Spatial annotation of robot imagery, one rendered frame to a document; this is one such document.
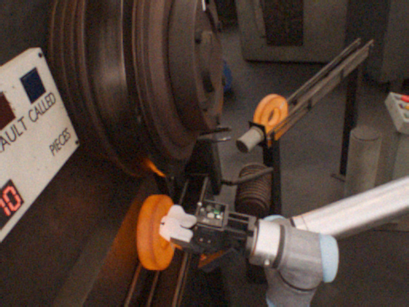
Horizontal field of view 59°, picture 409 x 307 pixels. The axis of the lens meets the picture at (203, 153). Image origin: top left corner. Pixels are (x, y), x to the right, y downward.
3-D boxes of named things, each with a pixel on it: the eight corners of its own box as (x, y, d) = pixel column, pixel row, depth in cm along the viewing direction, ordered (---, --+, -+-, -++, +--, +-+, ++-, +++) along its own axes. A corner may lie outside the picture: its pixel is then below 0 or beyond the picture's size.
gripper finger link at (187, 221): (156, 196, 76) (199, 205, 75) (155, 215, 79) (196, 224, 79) (152, 206, 73) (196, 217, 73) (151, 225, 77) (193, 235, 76)
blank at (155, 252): (128, 241, 67) (144, 242, 67) (150, 180, 78) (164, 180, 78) (152, 282, 78) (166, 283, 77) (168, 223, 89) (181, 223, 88)
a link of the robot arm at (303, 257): (329, 295, 72) (347, 262, 66) (267, 281, 72) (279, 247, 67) (324, 259, 79) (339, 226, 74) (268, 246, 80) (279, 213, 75)
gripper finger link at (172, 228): (152, 206, 73) (196, 217, 73) (151, 225, 77) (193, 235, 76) (147, 217, 71) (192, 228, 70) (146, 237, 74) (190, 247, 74)
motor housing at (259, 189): (244, 289, 156) (231, 197, 125) (248, 249, 173) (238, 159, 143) (274, 291, 153) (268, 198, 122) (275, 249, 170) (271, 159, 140)
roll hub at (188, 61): (186, 157, 72) (155, 13, 56) (209, 93, 94) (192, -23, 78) (213, 157, 71) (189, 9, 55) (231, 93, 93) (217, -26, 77)
